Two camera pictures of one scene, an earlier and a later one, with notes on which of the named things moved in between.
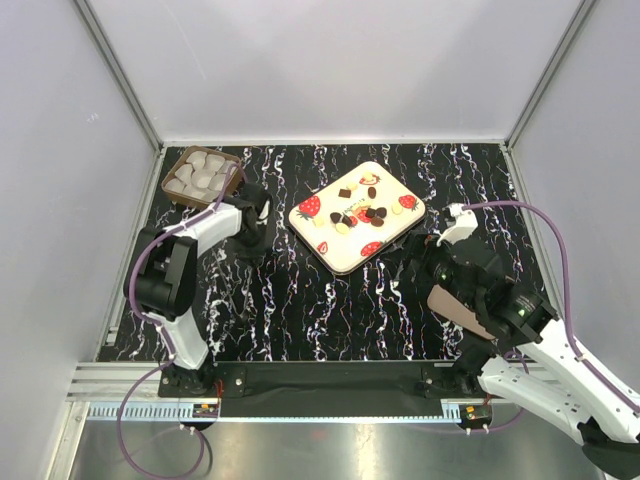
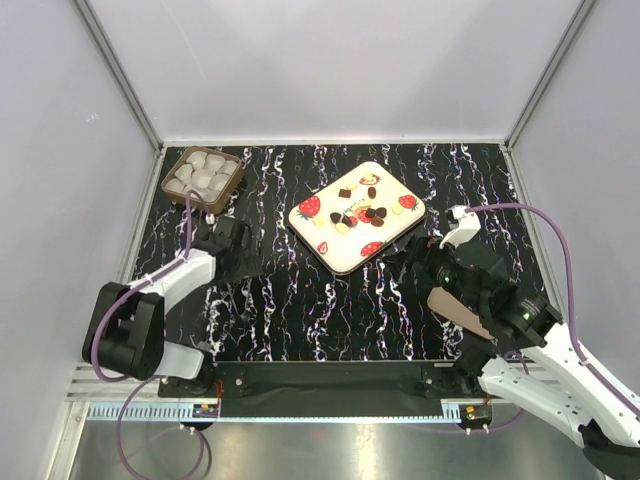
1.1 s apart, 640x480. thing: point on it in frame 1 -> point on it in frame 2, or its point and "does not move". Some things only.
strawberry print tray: [355, 217] does not move
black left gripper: [253, 252] -> [249, 266]
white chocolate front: [342, 228] does not move
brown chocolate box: [200, 175] does not move
